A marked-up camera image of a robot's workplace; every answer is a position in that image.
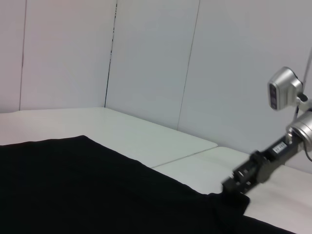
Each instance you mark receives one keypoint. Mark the black t-shirt with FREE print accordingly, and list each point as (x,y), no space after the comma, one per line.
(97,190)

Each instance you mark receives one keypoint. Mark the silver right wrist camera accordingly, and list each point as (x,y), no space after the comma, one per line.
(282,87)

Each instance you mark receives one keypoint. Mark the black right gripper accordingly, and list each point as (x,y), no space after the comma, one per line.
(268,165)

